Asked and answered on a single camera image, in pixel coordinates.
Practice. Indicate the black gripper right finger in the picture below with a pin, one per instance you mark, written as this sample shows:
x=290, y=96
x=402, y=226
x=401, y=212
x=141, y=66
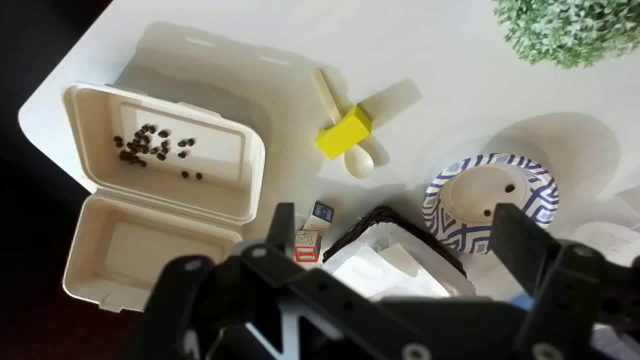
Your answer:
x=526, y=247

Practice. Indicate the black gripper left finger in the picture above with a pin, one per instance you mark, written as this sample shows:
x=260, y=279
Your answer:
x=186, y=301

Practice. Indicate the beige clamshell carton box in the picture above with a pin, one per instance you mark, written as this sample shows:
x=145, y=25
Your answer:
x=132, y=247

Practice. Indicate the dark coffee beans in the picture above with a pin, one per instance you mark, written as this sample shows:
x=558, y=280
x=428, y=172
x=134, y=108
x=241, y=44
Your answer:
x=141, y=142

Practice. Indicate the white plastic box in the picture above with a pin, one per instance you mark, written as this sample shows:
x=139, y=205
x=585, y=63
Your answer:
x=352, y=232

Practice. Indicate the small blue item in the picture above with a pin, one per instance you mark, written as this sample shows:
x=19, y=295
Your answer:
x=520, y=305

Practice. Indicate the clear plastic container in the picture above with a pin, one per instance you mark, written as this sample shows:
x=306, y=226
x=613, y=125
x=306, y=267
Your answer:
x=610, y=232

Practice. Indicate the small red white sachet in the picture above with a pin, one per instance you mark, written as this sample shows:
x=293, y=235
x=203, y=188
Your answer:
x=306, y=251

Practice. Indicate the small blue-green sachet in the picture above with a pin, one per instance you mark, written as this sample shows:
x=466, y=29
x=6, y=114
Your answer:
x=323, y=212

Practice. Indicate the wooden spoon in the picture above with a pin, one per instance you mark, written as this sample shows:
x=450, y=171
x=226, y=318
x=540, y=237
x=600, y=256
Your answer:
x=361, y=163

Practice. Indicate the wooden spatula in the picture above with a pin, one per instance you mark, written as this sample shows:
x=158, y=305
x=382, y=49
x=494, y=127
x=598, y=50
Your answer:
x=392, y=101

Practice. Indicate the green potted plant ball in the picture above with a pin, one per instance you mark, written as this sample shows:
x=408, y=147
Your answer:
x=566, y=30

